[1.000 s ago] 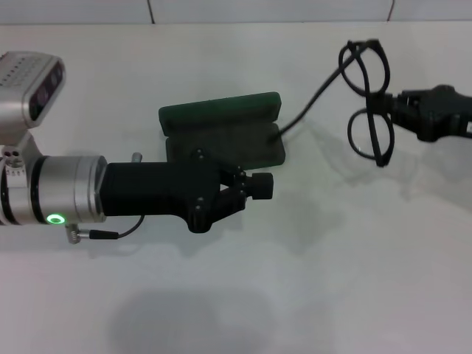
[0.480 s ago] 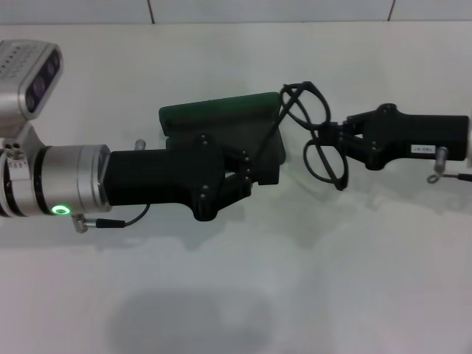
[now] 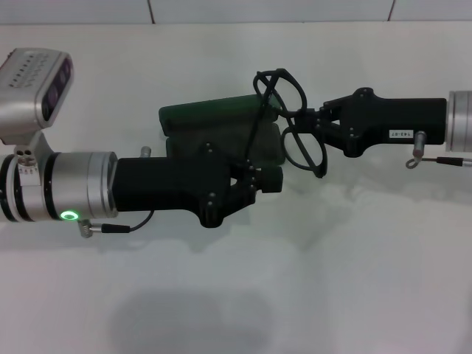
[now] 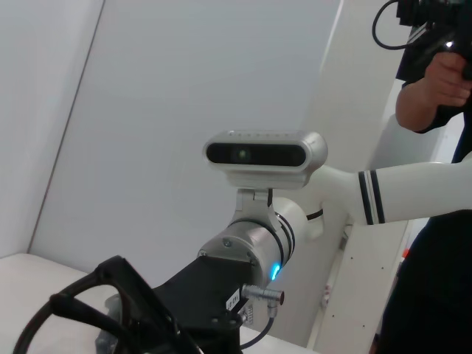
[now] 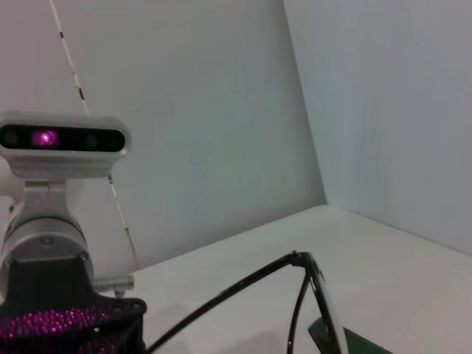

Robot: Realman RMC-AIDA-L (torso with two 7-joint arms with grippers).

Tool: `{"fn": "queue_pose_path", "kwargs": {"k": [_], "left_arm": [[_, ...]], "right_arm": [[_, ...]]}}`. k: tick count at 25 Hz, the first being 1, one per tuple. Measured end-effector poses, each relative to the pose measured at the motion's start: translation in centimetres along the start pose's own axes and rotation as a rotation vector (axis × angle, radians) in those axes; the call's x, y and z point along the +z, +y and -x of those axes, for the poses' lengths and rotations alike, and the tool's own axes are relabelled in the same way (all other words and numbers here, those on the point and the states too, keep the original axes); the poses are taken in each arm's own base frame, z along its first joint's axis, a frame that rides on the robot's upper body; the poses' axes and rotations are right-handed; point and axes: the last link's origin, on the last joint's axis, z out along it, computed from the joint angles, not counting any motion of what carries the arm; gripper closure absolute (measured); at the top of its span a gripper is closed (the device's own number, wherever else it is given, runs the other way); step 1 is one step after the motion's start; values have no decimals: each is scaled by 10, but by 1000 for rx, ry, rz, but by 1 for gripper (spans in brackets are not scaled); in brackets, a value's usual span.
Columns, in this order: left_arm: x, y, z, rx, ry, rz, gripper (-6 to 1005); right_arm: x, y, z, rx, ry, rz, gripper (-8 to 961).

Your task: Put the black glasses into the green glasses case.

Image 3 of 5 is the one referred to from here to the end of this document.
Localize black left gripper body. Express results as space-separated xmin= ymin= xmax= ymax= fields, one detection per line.
xmin=112 ymin=142 xmax=241 ymax=230

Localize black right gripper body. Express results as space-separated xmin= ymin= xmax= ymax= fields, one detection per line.
xmin=340 ymin=87 xmax=449 ymax=159

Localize black glasses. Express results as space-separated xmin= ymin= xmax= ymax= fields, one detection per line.
xmin=245 ymin=68 xmax=329 ymax=180

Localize green glasses case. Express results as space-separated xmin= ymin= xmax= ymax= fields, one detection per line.
xmin=159 ymin=94 xmax=287 ymax=167

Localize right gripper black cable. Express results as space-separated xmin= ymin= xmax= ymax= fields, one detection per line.
xmin=404 ymin=131 xmax=472 ymax=170

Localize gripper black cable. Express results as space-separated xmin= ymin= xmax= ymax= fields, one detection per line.
xmin=76 ymin=209 xmax=156 ymax=239
xmin=404 ymin=131 xmax=472 ymax=170

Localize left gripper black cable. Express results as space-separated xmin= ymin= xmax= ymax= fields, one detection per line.
xmin=76 ymin=209 xmax=156 ymax=239

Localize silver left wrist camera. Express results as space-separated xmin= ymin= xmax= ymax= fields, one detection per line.
xmin=0 ymin=47 xmax=75 ymax=147

